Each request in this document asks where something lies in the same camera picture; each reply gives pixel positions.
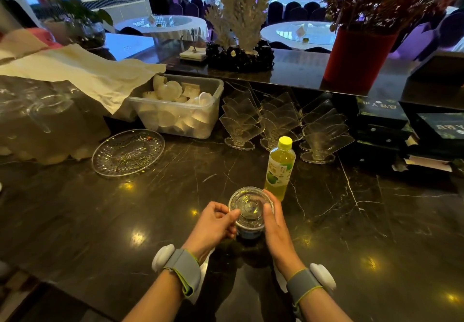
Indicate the person's right hand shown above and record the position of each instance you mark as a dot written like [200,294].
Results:
[277,240]

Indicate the person's left hand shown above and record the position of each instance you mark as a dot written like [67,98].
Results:
[206,229]

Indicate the person's right thumb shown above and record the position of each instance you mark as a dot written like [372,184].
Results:
[269,216]

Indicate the person's left thumb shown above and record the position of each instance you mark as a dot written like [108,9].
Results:
[232,218]

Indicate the clear glass cup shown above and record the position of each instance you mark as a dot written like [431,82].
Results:
[251,205]

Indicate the person's right forearm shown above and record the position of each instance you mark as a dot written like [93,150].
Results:
[324,307]

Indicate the person's left forearm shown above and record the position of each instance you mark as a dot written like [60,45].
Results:
[156,300]

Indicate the green drink bottle yellow cap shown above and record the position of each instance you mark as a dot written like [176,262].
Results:
[280,167]

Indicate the grey left wristband white tracker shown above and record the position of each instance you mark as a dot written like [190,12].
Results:
[183,267]

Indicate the grey wristband white tracker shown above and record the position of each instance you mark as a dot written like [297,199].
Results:
[183,267]
[306,283]

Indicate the grey right wristband white tracker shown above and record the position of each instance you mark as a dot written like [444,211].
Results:
[306,283]

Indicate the rows of clear acrylic stands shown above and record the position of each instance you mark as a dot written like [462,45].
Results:
[282,122]

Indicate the clear plastic storage bin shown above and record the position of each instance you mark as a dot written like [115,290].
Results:
[181,122]

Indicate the clear cut-glass plate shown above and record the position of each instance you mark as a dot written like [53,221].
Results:
[127,152]

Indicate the pile of white cups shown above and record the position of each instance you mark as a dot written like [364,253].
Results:
[170,91]

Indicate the black printed box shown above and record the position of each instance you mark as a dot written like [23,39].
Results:
[380,109]
[440,126]

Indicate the black rock ornament base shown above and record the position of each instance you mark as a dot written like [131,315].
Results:
[239,60]

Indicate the white paper sheet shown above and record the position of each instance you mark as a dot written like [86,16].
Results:
[427,162]

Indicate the white napkin stack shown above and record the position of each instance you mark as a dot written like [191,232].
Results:
[193,54]

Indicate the red vase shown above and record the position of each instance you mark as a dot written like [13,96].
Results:
[357,60]

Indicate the round table white tablecloth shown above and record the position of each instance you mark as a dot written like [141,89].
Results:
[163,24]
[304,33]

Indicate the white coral ornament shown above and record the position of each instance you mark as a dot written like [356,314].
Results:
[246,10]

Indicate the group of purple chairs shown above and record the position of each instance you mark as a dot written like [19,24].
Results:
[293,10]

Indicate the group of clear glass pitchers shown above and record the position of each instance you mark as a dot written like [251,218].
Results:
[43,126]

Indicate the white cloth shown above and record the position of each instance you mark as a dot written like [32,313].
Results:
[79,69]

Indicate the green potted plant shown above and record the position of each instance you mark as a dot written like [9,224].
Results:
[78,17]

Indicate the pink cloth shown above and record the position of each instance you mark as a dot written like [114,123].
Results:
[45,37]

